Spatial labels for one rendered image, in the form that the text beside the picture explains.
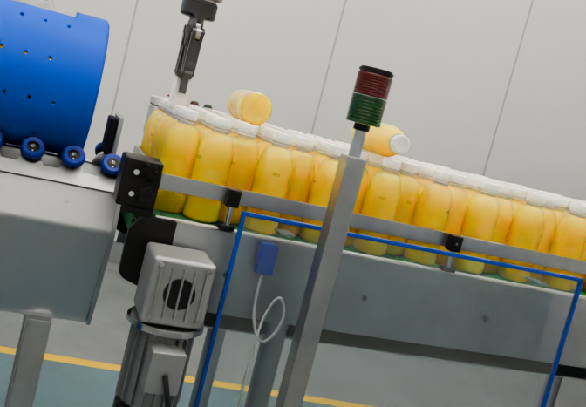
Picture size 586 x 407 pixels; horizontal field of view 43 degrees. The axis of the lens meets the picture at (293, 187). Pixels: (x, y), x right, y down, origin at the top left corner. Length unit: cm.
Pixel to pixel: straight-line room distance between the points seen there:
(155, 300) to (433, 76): 356
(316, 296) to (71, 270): 50
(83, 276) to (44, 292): 8
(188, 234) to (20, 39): 47
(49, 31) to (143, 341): 59
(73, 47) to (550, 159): 399
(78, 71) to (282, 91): 304
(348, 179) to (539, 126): 374
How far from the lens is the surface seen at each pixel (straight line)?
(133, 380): 138
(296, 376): 140
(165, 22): 434
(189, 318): 133
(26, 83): 144
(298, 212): 148
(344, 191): 132
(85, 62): 145
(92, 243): 150
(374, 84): 131
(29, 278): 155
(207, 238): 143
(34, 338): 160
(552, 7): 503
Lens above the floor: 116
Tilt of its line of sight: 6 degrees down
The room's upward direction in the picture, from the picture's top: 14 degrees clockwise
